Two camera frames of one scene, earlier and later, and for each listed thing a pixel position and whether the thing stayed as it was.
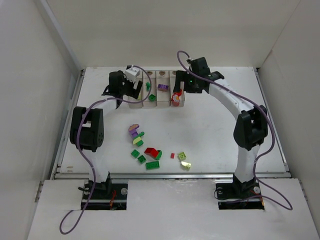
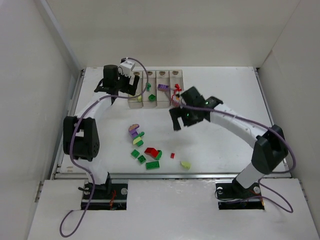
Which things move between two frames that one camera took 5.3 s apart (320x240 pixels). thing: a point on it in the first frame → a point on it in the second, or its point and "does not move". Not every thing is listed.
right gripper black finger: [180, 77] → [176, 113]
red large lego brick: [151, 152] → [159, 154]
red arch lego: [175, 100] does not move
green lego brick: [142, 159] does not move
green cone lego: [148, 85] does not move
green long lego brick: [153, 165] does not move
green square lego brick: [135, 153] does not move
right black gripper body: [183, 81] → [180, 114]
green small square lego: [152, 97] does not move
